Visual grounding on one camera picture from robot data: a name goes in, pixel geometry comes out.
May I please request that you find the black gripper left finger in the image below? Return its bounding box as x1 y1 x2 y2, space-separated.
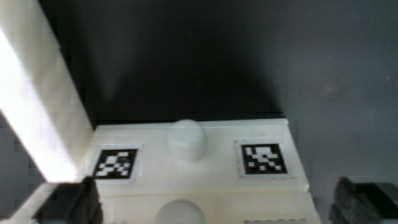
34 177 104 224

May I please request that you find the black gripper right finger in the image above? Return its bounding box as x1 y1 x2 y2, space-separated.
329 177 398 224

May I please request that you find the white small drawer with knob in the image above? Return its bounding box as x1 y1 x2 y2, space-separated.
102 192 322 224

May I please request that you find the white front fence rail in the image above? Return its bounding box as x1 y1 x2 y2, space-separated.
0 0 93 182

